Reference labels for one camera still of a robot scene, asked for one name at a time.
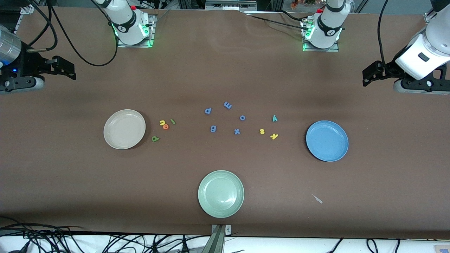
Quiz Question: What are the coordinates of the light brown plate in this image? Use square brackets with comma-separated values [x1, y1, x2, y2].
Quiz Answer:
[103, 109, 146, 150]

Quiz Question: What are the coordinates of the aluminium frame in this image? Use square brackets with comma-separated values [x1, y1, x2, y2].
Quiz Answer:
[178, 0, 282, 12]

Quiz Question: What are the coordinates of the brown paper table cover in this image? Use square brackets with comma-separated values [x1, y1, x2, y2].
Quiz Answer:
[0, 6, 450, 240]

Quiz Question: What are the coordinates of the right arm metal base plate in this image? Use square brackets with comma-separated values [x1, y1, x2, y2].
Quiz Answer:
[117, 14, 156, 48]

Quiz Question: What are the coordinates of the black cable bundle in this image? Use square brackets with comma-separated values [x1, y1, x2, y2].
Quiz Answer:
[0, 216, 211, 253]

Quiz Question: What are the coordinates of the pale green plate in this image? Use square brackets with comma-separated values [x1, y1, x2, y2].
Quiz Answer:
[198, 170, 245, 219]

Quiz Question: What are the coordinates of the aluminium corner profile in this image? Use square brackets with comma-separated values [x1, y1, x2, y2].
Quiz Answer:
[424, 9, 440, 24]

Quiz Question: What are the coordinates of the blue plate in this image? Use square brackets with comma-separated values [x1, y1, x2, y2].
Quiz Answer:
[306, 120, 349, 162]

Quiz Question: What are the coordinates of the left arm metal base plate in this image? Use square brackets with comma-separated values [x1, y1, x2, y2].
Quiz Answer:
[302, 18, 340, 53]

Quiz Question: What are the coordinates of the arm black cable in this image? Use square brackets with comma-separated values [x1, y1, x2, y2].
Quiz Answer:
[377, 0, 391, 67]
[26, 0, 118, 67]

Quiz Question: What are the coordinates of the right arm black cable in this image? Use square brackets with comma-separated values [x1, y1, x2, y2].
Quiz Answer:
[26, 0, 118, 67]

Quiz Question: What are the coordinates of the metal bracket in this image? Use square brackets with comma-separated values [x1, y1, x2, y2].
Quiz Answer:
[201, 224, 232, 253]

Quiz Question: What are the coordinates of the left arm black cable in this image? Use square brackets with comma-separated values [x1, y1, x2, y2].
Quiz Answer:
[377, 0, 391, 67]

